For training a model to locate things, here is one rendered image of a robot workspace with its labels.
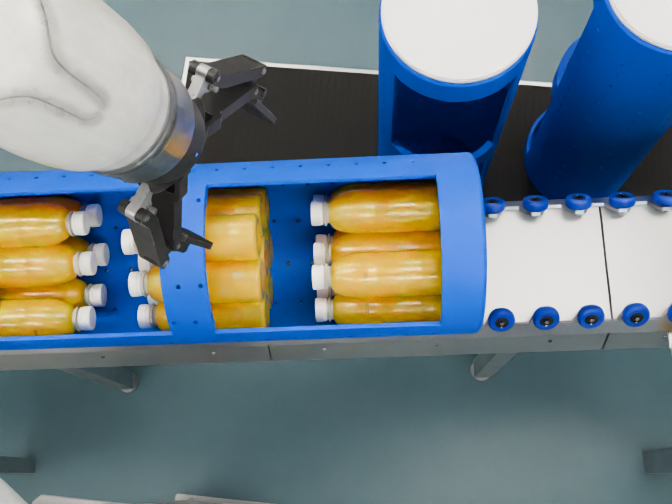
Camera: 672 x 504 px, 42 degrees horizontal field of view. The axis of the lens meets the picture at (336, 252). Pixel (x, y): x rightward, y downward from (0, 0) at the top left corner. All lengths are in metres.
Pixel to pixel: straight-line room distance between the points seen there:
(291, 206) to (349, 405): 1.04
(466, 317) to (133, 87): 0.86
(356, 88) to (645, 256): 1.17
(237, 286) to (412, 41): 0.55
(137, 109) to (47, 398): 2.11
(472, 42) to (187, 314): 0.69
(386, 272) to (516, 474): 1.24
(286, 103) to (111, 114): 2.01
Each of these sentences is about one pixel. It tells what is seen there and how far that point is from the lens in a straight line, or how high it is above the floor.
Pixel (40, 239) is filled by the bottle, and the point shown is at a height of 1.13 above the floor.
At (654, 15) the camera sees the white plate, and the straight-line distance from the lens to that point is 1.68.
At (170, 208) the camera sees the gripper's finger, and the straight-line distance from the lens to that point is 0.75.
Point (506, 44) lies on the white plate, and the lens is 1.59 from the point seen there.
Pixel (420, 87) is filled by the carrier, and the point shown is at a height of 0.98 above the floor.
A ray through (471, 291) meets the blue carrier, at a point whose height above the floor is 1.19.
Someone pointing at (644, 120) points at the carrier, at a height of 0.74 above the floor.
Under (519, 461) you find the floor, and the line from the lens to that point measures 2.46.
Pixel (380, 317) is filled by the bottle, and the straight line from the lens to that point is 1.37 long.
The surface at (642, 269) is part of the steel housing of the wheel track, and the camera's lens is 1.61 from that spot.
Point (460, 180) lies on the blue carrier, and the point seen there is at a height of 1.22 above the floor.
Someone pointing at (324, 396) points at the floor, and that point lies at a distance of 2.44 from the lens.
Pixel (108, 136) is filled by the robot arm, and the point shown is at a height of 1.96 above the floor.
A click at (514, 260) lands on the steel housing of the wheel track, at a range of 1.57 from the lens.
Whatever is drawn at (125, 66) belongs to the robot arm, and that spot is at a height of 1.98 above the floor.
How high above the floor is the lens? 2.43
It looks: 75 degrees down
